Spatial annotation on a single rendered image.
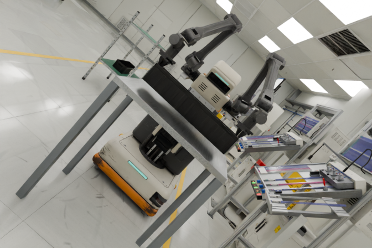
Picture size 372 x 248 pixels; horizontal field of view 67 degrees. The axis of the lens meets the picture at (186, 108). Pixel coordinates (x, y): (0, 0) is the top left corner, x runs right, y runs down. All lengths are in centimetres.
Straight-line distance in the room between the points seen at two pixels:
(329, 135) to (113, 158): 282
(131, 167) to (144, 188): 18
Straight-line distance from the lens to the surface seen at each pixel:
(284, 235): 225
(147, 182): 209
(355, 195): 263
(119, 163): 212
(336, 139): 407
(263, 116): 143
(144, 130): 236
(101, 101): 137
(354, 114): 603
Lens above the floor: 108
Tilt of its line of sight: 8 degrees down
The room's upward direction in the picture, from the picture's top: 42 degrees clockwise
